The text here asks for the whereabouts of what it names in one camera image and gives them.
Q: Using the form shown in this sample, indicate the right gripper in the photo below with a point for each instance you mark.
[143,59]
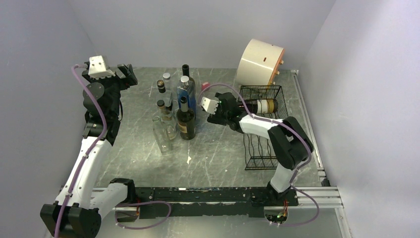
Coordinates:
[216,118]

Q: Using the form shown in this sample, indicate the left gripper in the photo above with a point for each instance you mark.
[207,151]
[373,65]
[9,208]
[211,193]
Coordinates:
[124,70]

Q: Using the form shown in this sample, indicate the dark bottle brown label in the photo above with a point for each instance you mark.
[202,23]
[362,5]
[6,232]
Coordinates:
[186,120]

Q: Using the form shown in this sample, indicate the brown bottle gold foil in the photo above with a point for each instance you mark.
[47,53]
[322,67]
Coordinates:
[259,106]

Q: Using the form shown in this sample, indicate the clear bottle gold label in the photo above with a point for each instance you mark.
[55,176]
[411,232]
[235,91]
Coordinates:
[164,94]

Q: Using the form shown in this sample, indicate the blue square bottle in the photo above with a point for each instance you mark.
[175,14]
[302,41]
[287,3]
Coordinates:
[186,88]

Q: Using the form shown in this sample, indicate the clear bottle white label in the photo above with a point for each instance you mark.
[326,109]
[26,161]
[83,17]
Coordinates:
[168,119]

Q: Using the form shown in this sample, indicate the green wine bottle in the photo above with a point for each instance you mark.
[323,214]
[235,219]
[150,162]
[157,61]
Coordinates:
[186,71]

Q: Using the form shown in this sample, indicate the clear plain bottle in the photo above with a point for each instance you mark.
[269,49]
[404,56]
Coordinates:
[161,136]

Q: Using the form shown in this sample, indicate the clear bottle silver cap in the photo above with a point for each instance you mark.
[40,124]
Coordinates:
[171,82]

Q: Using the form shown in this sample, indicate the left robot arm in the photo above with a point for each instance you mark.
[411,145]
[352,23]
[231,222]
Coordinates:
[76,213]

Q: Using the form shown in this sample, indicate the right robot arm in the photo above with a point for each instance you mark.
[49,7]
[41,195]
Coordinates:
[291,145]

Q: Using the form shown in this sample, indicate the pink eraser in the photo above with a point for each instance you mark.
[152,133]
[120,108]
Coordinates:
[204,86]

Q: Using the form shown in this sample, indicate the cream cylindrical container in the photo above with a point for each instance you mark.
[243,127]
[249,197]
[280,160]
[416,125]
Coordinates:
[259,64]

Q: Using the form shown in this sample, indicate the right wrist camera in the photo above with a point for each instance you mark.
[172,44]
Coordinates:
[209,105]

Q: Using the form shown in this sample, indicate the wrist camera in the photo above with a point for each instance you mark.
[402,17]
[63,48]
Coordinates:
[99,68]
[209,105]

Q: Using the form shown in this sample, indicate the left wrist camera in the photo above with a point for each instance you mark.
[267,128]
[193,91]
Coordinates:
[99,68]

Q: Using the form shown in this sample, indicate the black base frame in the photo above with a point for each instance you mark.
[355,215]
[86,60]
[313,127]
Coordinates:
[210,201]

